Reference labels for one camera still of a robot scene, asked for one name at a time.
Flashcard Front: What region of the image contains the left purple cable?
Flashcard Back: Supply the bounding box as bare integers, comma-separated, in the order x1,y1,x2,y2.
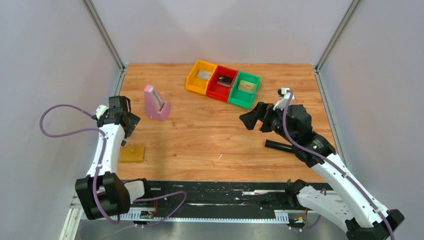
39,104,188,229

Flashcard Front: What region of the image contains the yellow leather card holder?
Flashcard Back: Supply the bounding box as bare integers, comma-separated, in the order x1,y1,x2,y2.
119,145,146,163

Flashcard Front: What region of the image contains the yellow plastic bin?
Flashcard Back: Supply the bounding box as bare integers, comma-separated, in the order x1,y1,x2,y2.
185,59,218,95

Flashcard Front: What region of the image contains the red plastic bin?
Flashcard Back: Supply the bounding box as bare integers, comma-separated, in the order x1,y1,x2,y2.
206,65,239,102

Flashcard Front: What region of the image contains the green plastic bin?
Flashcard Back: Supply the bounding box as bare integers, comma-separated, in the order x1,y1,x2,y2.
227,71,261,109

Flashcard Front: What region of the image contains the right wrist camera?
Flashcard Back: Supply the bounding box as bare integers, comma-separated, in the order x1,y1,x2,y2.
273,87,295,110

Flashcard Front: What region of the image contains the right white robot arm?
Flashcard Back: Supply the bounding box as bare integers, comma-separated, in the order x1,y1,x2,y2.
239,102,405,240

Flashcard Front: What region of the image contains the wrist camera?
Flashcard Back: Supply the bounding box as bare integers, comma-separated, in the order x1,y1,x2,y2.
273,87,295,110
95,105,109,119

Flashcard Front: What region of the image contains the silver card in yellow bin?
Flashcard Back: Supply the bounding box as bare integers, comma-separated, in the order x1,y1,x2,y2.
196,69,212,81

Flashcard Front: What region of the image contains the gold card in green bin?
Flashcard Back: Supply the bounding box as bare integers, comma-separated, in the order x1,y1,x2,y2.
238,80,256,93

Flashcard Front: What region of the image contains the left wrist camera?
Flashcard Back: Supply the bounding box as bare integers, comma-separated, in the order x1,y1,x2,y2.
95,105,109,119

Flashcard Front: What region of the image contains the pink wedge stand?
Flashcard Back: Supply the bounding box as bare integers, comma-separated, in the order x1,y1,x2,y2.
144,84,171,122

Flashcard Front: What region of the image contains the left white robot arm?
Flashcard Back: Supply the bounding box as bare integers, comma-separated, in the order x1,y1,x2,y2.
75,95,147,220

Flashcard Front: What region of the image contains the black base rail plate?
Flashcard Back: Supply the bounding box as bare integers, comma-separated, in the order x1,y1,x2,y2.
119,179,335,220

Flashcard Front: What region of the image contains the dark card in red bin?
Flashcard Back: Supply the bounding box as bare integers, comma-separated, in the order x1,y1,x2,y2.
217,75,233,87

